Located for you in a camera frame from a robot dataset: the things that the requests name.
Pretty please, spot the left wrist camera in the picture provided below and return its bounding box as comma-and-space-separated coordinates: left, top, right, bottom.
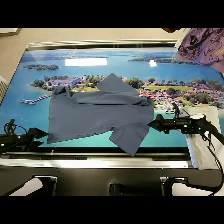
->
3, 118, 19, 135

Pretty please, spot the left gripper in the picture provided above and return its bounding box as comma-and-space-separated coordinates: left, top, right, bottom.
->
20, 127, 50, 144

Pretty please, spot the silver frame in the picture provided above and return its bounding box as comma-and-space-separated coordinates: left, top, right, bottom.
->
0, 150, 198, 197

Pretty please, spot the black cable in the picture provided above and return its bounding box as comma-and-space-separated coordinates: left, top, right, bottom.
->
186, 131, 224, 197

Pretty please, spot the purple patterned garment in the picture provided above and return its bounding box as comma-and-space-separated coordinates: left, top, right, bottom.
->
174, 28, 224, 73

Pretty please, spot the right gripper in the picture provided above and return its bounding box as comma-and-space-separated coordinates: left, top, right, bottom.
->
147, 114, 177, 135

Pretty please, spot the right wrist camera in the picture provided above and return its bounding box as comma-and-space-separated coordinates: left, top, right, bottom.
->
171, 102, 183, 119

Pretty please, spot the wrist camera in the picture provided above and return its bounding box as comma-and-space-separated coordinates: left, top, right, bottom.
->
171, 102, 183, 119
3, 118, 19, 135

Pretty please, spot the grey-blue T-shirt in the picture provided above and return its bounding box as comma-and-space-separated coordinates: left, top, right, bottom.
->
46, 72, 156, 158

